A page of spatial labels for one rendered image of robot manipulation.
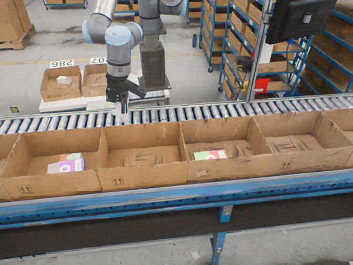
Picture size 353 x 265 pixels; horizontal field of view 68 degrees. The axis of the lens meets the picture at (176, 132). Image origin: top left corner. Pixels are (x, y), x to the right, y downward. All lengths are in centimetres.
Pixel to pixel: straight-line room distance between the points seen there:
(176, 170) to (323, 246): 148
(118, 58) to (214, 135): 71
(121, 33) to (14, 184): 76
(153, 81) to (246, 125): 99
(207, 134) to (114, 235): 71
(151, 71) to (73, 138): 96
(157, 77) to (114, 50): 119
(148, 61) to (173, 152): 92
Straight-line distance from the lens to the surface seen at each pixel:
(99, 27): 116
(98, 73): 252
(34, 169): 150
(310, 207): 169
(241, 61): 196
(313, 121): 166
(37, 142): 150
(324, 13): 201
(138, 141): 142
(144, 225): 146
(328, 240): 240
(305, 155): 135
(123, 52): 101
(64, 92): 221
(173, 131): 139
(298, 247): 227
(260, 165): 128
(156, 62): 212
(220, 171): 123
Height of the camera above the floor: 188
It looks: 40 degrees down
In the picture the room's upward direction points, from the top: straight up
